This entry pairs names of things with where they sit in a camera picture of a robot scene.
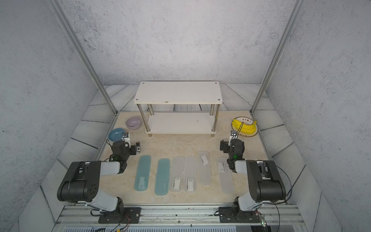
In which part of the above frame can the right green pencil case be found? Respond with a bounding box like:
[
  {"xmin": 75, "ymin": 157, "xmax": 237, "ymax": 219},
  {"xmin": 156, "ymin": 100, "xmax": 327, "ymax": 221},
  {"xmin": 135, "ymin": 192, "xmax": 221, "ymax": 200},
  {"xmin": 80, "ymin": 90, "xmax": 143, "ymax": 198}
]
[{"xmin": 155, "ymin": 158, "xmax": 170, "ymax": 196}]

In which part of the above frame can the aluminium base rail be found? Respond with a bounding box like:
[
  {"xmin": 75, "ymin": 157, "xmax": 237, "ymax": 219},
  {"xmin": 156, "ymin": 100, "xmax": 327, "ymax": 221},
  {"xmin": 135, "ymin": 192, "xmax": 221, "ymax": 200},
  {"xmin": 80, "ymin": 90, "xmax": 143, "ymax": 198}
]
[{"xmin": 53, "ymin": 204, "xmax": 307, "ymax": 232}]

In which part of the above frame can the green pencil case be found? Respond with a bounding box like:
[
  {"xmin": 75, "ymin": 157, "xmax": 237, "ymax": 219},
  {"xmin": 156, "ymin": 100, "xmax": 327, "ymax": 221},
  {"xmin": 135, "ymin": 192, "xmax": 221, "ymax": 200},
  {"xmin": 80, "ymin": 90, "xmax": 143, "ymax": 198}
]
[
  {"xmin": 134, "ymin": 155, "xmax": 151, "ymax": 191},
  {"xmin": 155, "ymin": 158, "xmax": 170, "ymax": 196}
]

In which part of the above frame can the left aluminium frame post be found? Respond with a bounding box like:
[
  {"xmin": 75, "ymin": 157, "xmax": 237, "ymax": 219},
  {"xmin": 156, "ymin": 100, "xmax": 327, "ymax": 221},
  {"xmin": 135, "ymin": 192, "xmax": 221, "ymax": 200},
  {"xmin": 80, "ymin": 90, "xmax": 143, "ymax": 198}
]
[{"xmin": 47, "ymin": 0, "xmax": 118, "ymax": 116}]

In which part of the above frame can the purple bowl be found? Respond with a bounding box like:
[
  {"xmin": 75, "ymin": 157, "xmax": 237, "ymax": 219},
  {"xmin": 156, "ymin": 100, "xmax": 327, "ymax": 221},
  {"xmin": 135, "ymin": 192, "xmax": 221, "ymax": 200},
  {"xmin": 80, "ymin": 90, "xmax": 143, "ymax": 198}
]
[{"xmin": 126, "ymin": 116, "xmax": 142, "ymax": 130}]

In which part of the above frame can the white two-tier shelf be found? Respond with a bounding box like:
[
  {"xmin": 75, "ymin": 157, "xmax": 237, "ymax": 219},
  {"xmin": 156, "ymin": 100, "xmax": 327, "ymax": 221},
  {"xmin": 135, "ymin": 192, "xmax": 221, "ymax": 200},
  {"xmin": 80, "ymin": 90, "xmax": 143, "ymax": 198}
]
[{"xmin": 133, "ymin": 81, "xmax": 223, "ymax": 136}]

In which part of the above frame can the yellow banana bunch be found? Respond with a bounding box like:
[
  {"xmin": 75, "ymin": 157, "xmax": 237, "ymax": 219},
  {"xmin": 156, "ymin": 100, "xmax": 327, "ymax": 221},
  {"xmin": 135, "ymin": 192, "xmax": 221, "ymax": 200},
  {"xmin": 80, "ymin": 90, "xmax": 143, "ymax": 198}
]
[{"xmin": 232, "ymin": 119, "xmax": 257, "ymax": 134}]

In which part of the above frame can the aluminium frame post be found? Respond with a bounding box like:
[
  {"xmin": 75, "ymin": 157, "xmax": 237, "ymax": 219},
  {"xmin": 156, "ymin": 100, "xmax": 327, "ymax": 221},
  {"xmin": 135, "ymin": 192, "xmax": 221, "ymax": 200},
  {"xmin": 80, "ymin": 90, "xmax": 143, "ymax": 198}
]
[
  {"xmin": 250, "ymin": 0, "xmax": 304, "ymax": 115},
  {"xmin": 47, "ymin": 0, "xmax": 118, "ymax": 116}
]

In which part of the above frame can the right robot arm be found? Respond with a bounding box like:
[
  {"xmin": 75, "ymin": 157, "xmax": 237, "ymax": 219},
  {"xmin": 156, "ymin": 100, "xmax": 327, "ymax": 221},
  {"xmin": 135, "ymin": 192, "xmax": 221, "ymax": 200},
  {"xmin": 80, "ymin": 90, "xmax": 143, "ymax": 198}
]
[{"xmin": 220, "ymin": 139, "xmax": 287, "ymax": 222}]

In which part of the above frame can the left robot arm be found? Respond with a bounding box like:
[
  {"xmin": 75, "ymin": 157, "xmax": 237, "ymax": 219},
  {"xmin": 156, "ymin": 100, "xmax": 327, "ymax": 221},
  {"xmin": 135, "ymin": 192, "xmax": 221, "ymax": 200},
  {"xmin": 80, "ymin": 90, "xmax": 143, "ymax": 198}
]
[{"xmin": 57, "ymin": 141, "xmax": 141, "ymax": 224}]

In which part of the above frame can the left green pencil case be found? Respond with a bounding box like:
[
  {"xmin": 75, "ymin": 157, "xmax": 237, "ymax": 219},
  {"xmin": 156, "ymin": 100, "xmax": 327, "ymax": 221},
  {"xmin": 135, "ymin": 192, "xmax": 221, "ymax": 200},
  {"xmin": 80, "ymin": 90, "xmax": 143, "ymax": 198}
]
[{"xmin": 134, "ymin": 155, "xmax": 151, "ymax": 191}]

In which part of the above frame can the right aluminium frame post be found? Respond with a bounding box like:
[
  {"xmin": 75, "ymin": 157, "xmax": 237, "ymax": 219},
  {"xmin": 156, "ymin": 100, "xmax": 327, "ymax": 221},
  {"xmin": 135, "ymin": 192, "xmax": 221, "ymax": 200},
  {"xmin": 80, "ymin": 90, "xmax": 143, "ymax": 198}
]
[{"xmin": 250, "ymin": 0, "xmax": 304, "ymax": 115}]

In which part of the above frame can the blue bowl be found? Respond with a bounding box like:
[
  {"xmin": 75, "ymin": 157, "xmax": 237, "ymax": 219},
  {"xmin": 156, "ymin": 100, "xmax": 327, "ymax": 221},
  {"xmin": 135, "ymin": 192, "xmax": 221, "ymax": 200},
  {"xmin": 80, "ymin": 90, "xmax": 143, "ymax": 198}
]
[{"xmin": 108, "ymin": 128, "xmax": 126, "ymax": 142}]

